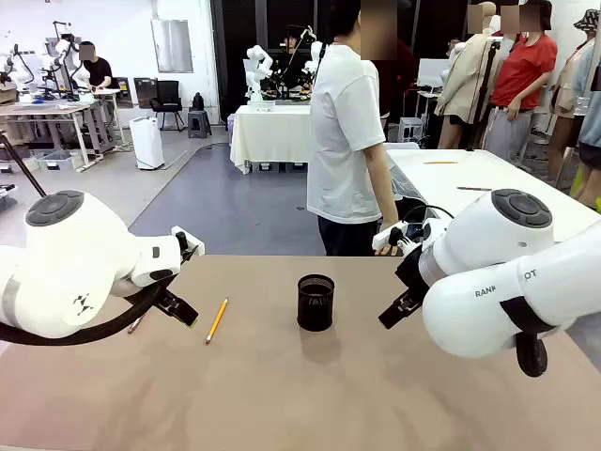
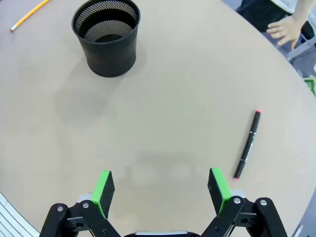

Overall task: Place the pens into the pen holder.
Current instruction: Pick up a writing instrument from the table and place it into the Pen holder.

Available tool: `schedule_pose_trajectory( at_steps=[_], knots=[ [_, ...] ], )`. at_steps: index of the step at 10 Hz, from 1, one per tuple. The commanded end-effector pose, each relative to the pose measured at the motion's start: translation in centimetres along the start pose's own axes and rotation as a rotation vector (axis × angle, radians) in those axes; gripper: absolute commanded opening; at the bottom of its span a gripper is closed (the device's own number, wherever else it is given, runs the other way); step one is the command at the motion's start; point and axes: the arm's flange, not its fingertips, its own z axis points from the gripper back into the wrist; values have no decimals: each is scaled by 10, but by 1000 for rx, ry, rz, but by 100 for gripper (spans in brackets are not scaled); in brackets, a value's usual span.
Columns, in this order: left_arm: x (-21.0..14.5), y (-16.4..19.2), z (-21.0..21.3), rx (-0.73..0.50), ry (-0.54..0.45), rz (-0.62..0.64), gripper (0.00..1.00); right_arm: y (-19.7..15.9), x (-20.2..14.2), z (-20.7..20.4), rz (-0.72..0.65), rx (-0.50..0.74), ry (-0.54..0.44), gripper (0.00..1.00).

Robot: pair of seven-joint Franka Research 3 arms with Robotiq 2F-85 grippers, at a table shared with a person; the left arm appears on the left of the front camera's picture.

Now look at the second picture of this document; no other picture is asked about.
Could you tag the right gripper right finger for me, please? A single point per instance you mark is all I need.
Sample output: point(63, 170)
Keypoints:
point(218, 190)

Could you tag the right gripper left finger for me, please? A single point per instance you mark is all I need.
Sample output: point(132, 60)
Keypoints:
point(103, 195)

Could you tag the pencils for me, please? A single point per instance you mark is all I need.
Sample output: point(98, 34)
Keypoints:
point(27, 16)

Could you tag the person's left forearm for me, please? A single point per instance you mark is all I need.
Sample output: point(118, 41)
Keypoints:
point(304, 10)

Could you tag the black mesh pen holder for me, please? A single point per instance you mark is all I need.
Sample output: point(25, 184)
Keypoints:
point(111, 59)

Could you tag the person's left hand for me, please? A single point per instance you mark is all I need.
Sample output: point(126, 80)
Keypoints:
point(290, 29)

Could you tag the black marker with red ends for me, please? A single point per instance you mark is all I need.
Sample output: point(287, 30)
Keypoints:
point(248, 145)

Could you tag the white slatted panel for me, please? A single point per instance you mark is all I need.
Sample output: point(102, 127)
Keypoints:
point(12, 219)

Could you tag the green crate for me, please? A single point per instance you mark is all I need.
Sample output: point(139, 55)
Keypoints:
point(311, 85)

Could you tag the grey chair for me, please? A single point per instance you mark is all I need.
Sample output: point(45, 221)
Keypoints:
point(302, 48)

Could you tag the person in white t-shirt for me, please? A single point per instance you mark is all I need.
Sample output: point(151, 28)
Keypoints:
point(259, 12)

